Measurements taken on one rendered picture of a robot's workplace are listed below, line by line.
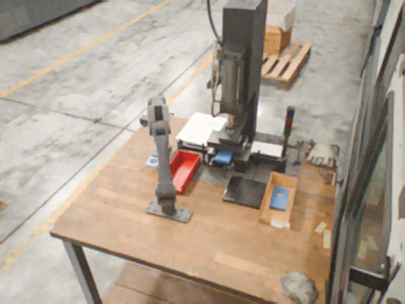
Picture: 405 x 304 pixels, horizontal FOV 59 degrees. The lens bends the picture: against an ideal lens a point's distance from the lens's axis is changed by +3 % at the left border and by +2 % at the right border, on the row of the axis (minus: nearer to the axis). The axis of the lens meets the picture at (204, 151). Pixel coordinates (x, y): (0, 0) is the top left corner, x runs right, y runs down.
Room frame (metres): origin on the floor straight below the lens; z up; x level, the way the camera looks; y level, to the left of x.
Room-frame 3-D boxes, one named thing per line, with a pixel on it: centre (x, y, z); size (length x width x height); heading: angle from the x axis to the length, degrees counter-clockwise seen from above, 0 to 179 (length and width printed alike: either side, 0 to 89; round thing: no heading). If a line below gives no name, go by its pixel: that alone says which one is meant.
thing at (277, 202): (1.10, -0.34, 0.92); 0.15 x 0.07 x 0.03; 160
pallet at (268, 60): (4.53, -0.85, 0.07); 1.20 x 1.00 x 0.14; 153
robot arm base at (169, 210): (1.04, 0.16, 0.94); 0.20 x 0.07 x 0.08; 70
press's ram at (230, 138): (1.43, -0.14, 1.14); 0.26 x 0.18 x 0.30; 160
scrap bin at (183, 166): (1.28, 0.12, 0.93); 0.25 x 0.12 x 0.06; 160
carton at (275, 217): (1.07, -0.33, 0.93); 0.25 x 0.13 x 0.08; 160
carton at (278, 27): (4.81, -0.95, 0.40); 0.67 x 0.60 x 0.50; 152
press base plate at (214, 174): (1.43, -0.18, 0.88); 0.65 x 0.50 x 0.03; 70
